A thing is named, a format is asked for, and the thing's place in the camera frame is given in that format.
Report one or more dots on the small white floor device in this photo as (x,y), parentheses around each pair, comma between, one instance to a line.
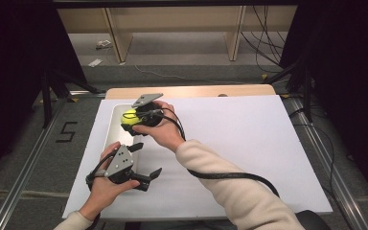
(103,44)

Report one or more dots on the wooden table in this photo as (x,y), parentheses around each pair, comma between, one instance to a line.
(188,91)

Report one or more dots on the person's left hand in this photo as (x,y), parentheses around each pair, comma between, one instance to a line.
(103,188)

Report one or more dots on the black curtain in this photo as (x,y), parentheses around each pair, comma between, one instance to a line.
(12,64)
(348,64)

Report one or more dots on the light wooden shelf unit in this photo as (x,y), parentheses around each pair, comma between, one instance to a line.
(172,19)

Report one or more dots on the person's right hand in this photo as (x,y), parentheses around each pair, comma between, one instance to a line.
(163,131)

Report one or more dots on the black stand legs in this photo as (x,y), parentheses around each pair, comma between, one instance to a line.
(57,86)
(300,80)

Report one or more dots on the white table sheet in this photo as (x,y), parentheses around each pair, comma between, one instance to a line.
(236,143)

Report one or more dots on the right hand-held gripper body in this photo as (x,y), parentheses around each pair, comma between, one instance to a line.
(150,110)

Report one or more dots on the aluminium floor rail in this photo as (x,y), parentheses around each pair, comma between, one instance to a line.
(22,172)
(329,166)

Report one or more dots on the small white floor strip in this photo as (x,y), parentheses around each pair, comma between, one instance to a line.
(95,62)

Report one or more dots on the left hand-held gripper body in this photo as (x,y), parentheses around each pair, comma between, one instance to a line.
(119,166)

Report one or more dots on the white plastic bin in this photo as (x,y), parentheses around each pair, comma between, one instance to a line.
(118,127)

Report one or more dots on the yellow tennis ball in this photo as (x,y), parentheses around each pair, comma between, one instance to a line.
(129,118)

